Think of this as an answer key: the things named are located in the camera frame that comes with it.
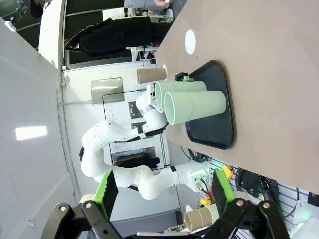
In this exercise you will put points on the yellow button box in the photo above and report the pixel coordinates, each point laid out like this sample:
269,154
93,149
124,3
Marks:
205,202

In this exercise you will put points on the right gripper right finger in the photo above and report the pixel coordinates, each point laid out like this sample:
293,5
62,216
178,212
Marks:
249,219

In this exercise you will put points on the spare pale green cup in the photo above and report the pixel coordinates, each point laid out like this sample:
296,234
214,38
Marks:
211,214

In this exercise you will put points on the spare brown cup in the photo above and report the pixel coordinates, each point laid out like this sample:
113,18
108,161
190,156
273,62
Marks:
193,220

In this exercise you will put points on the brown plastic cup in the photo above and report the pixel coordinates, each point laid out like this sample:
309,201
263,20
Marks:
152,75

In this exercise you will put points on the white scalloped paper coaster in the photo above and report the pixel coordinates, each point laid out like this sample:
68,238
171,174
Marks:
190,42

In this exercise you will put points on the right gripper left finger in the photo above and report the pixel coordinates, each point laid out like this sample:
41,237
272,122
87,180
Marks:
74,219

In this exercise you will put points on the yellow plug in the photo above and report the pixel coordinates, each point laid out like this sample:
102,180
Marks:
228,171

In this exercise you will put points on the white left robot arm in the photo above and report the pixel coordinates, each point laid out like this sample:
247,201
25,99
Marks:
129,174

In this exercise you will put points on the man in black tee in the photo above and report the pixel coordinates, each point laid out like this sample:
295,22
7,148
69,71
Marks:
119,35

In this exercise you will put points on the black plastic tray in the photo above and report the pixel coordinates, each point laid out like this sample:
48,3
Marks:
214,132

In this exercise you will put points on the rectangular ceiling light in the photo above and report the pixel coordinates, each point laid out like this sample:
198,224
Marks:
31,133

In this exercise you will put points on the person's left hand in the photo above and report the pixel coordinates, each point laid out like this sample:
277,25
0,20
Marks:
162,2

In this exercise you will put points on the black power adapter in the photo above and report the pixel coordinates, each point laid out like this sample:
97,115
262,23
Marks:
250,185

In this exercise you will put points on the pale green plastic cup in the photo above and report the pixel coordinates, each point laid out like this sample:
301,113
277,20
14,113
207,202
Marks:
199,107
184,86

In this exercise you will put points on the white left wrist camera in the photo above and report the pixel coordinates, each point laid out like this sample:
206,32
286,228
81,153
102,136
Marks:
150,94

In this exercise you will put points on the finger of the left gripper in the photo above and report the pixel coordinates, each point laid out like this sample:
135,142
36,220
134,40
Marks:
185,78

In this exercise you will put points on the grey metal wall plate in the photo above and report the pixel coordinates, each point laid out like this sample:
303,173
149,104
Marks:
107,90

